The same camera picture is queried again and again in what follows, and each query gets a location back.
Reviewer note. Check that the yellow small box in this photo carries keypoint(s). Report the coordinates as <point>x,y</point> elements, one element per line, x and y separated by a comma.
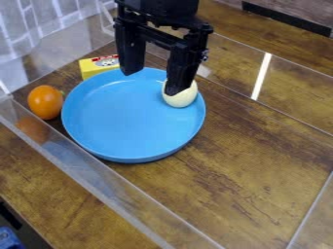
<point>95,65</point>

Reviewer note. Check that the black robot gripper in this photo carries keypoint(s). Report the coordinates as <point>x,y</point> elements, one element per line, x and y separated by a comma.
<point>141,16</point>

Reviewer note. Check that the clear acrylic enclosure wall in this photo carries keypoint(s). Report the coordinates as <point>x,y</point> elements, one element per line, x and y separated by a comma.
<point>249,186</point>

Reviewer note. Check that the blue round tray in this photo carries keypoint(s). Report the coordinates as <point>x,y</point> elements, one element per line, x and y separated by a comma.
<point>119,120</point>

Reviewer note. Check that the orange ball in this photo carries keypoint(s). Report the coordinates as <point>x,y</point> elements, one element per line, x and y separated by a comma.
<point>46,102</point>

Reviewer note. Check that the blue object at corner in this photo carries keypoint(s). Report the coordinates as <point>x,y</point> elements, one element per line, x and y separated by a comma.
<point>8,239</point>

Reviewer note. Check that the cream white egg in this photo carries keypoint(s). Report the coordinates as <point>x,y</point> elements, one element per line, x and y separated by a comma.
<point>184,98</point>

